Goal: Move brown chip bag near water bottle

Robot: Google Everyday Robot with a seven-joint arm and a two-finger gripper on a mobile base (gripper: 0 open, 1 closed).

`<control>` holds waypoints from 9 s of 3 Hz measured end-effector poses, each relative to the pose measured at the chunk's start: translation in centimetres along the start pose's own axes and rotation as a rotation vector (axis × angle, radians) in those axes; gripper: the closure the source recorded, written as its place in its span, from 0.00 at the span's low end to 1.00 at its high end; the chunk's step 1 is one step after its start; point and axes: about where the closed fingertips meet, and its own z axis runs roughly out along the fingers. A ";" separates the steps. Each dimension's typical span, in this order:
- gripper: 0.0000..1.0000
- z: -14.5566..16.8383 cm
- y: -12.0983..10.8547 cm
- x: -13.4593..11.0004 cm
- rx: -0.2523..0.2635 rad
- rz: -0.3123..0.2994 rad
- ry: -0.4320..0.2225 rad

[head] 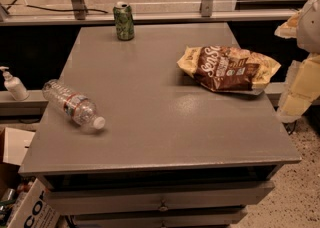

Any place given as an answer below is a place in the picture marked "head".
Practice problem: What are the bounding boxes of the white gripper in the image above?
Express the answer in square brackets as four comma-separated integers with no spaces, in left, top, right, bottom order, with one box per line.
[274,0,320,123]

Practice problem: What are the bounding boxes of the white cardboard box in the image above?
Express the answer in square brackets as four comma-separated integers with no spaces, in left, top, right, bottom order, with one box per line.
[0,127,60,228]

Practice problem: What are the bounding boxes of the upper drawer knob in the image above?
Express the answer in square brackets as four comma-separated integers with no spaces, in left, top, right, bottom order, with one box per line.
[158,201,169,212]

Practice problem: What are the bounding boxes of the white pump lotion bottle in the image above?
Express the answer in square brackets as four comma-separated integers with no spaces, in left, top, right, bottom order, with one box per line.
[0,66,29,101]

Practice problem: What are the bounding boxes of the grey table with drawers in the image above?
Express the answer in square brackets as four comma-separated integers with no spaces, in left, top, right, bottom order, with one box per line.
[20,23,300,228]

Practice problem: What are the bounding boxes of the clear plastic water bottle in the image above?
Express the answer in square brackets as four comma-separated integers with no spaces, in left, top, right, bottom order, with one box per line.
[42,79,106,130]

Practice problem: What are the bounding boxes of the brown chip bag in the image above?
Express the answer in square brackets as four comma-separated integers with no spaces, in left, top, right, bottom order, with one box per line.
[177,46,281,95]

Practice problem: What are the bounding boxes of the green soda can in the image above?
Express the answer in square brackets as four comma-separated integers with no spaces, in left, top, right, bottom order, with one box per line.
[113,1,135,41]

